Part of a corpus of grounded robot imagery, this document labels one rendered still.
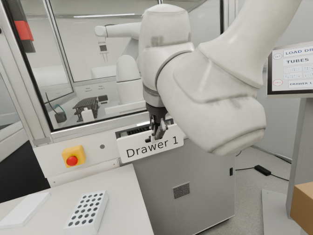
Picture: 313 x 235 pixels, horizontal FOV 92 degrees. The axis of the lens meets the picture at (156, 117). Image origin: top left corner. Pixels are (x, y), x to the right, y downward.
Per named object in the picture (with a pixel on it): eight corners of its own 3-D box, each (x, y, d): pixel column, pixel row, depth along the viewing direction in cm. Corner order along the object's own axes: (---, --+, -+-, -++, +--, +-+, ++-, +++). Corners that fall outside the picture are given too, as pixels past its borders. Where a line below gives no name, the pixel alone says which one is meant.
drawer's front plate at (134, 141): (183, 145, 70) (181, 123, 67) (122, 163, 63) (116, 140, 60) (182, 143, 72) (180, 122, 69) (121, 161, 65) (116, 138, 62)
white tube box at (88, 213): (97, 234, 42) (93, 224, 41) (67, 238, 42) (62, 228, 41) (108, 198, 54) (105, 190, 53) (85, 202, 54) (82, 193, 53)
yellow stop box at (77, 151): (84, 164, 63) (79, 149, 61) (65, 169, 61) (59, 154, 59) (86, 158, 68) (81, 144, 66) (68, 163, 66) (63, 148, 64)
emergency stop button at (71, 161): (78, 165, 60) (75, 156, 59) (67, 168, 59) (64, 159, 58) (79, 161, 63) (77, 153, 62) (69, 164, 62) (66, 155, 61)
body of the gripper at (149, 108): (177, 105, 41) (172, 125, 48) (165, 86, 46) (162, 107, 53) (150, 110, 39) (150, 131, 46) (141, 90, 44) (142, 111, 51)
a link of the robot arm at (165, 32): (133, 72, 39) (153, 107, 32) (127, -2, 27) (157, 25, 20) (169, 65, 42) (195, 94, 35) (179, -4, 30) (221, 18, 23)
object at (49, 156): (236, 123, 90) (237, 99, 86) (45, 178, 64) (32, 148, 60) (173, 101, 178) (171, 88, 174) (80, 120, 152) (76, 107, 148)
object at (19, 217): (23, 226, 48) (21, 223, 47) (-3, 229, 48) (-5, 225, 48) (51, 195, 60) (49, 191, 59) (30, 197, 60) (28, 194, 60)
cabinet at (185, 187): (237, 222, 114) (239, 122, 90) (94, 292, 87) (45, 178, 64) (180, 159, 202) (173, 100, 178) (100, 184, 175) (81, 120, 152)
